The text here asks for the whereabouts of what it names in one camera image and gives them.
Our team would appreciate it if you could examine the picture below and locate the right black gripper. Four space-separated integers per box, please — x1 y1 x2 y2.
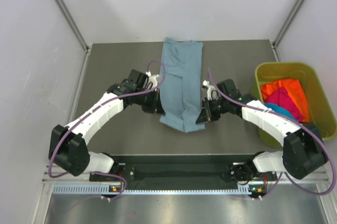
196 97 230 124

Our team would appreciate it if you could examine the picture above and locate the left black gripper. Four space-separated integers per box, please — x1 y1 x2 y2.
135 87 165 115

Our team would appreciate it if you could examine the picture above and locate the light blue t shirt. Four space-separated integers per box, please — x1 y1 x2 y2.
160 38 205 133

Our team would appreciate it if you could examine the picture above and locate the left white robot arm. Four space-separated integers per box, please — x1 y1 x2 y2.
48 70 165 180

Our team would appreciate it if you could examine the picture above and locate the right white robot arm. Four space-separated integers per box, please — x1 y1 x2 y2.
196 79 328 180

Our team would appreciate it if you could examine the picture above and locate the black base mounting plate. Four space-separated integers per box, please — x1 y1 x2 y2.
88 154 279 190

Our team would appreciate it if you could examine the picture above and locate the bright blue t shirt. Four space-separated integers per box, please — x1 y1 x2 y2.
264 103 298 121

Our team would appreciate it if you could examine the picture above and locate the magenta t shirt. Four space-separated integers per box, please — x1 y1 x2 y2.
264 87 305 122

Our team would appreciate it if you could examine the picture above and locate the orange t shirt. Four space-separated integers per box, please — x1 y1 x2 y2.
260 78 310 123

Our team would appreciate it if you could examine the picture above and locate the olive green plastic bin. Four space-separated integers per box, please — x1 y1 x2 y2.
250 62 336 141

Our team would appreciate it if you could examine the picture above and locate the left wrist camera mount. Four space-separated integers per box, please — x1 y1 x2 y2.
145 71 162 88

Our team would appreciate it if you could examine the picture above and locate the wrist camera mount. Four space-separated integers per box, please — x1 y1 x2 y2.
145 71 162 88
202 80 219 100

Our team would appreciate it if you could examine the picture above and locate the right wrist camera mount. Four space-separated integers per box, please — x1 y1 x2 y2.
202 80 219 100

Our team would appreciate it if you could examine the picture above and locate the slotted grey cable duct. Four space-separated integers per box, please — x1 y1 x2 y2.
53 184 263 195

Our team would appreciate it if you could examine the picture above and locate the aluminium frame rail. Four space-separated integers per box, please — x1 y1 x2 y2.
43 165 331 184

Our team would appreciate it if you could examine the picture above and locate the left aluminium corner post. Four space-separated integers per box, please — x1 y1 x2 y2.
54 0 90 52

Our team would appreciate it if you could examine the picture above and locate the aluminium corner post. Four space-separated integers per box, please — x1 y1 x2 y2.
54 0 90 52
272 0 306 52

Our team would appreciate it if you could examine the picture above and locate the right aluminium corner post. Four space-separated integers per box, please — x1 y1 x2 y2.
272 0 306 52

